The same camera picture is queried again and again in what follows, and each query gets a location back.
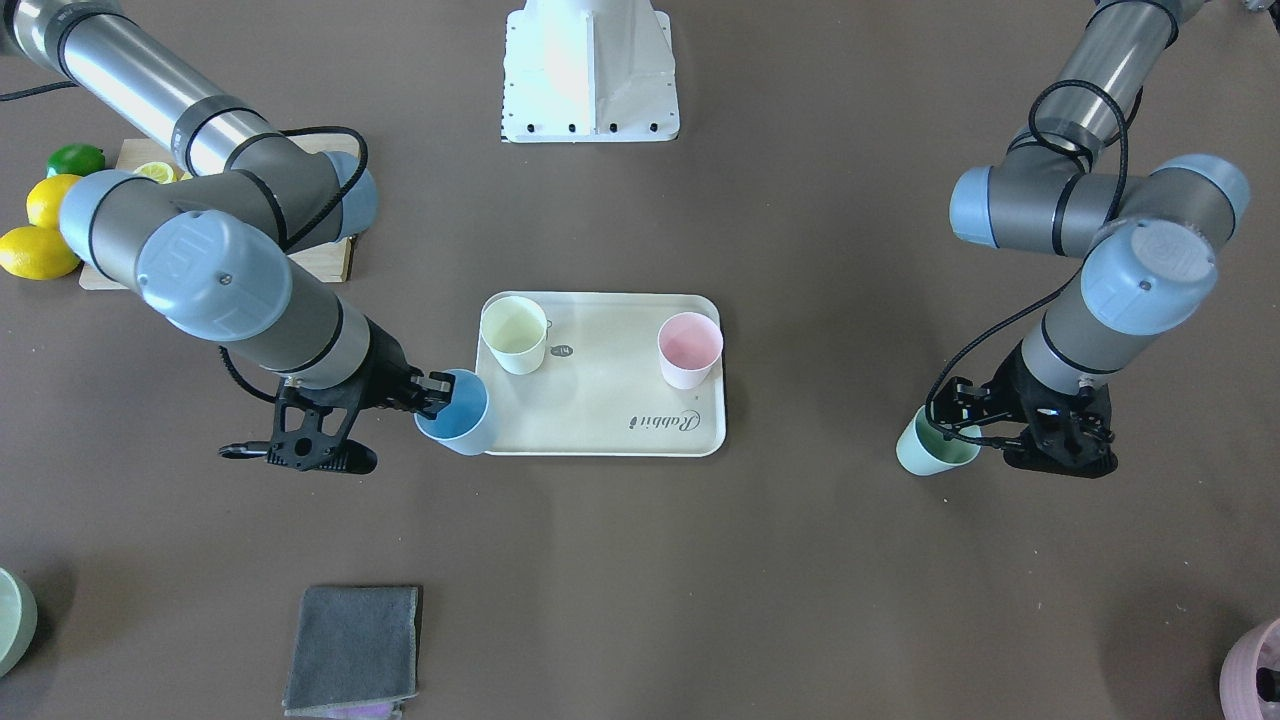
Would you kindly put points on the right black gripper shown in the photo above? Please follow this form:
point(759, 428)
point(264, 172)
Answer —
point(385, 372)

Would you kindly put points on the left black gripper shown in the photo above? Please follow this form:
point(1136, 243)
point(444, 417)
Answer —
point(1012, 392)

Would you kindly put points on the green cup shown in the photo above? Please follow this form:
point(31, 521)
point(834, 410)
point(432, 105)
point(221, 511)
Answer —
point(923, 450)

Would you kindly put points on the blue cup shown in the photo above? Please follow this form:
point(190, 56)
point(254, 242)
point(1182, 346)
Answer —
point(469, 425)

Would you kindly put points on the cream cup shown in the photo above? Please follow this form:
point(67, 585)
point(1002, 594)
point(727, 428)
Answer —
point(515, 330)

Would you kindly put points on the pink cup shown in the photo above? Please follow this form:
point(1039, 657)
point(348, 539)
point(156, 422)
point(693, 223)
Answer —
point(689, 345)

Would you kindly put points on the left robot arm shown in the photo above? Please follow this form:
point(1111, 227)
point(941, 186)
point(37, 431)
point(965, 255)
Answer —
point(1148, 247)

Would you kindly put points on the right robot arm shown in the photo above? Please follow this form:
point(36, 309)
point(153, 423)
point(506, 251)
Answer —
point(214, 254)

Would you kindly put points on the cream rabbit tray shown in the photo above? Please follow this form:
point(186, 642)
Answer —
point(600, 392)

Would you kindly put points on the wooden cutting board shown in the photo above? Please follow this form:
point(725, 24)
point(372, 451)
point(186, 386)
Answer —
point(329, 262)

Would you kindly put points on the grey folded cloth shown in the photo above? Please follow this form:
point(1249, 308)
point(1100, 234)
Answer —
point(355, 652)

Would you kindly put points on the pink bowl with ice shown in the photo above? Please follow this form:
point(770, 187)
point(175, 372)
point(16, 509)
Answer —
point(1248, 678)

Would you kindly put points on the yellow lemon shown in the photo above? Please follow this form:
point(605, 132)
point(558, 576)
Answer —
point(37, 253)
point(43, 203)

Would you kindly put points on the green lime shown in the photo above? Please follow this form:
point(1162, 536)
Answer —
point(75, 159)

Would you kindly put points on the green bowl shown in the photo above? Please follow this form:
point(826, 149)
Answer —
point(19, 615)

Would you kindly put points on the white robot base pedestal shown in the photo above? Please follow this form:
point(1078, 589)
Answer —
point(589, 72)

